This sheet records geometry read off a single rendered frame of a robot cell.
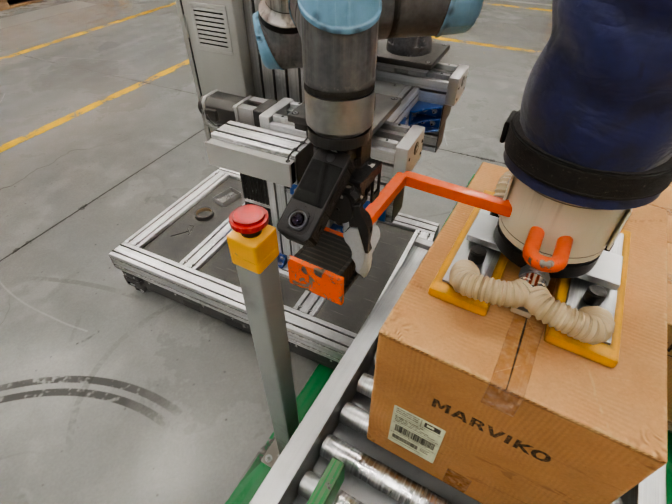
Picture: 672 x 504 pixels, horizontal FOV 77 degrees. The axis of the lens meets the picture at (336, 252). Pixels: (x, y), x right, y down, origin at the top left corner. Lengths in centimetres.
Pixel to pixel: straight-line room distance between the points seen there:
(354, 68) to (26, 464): 173
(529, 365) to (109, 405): 154
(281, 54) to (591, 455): 92
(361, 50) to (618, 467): 63
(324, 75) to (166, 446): 148
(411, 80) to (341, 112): 109
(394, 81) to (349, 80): 111
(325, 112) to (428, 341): 39
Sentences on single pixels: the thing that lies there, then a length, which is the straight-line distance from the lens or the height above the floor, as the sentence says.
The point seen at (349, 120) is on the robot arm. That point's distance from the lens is 45.
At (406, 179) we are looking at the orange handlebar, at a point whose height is 108.
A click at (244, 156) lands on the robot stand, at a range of 114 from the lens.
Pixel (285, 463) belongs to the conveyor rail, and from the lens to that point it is 96.
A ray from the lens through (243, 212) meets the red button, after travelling 76.
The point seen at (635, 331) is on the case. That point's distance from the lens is 83.
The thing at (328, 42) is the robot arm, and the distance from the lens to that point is 43.
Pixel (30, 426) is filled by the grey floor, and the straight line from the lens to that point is 198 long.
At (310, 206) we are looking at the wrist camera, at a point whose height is 122.
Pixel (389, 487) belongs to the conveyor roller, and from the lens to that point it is 100.
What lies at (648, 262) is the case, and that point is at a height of 95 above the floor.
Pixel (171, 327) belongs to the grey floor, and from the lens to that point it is 200.
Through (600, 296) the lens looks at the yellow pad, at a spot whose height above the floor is 100.
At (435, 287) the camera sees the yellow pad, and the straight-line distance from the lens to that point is 73.
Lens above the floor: 149
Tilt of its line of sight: 43 degrees down
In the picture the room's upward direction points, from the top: straight up
